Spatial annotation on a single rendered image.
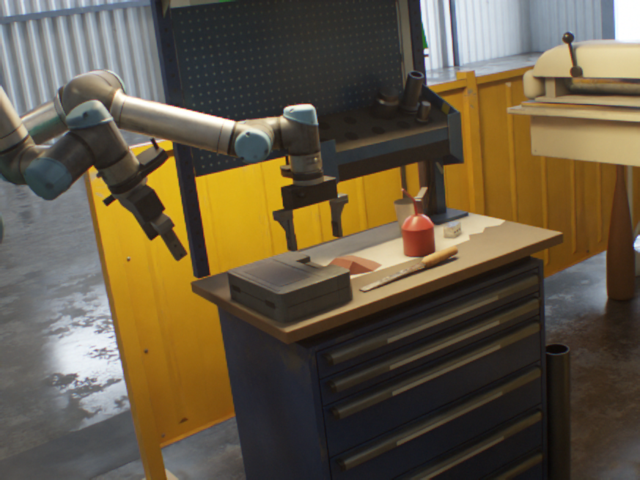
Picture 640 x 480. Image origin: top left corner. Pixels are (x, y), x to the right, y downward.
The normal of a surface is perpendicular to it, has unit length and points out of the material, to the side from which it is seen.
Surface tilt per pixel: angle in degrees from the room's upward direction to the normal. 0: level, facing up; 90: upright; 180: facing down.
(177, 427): 90
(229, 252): 90
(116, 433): 0
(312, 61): 90
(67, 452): 0
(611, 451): 0
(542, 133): 90
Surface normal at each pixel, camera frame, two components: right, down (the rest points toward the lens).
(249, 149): -0.02, 0.29
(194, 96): 0.54, 0.18
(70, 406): -0.11, -0.95
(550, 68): -0.80, 0.26
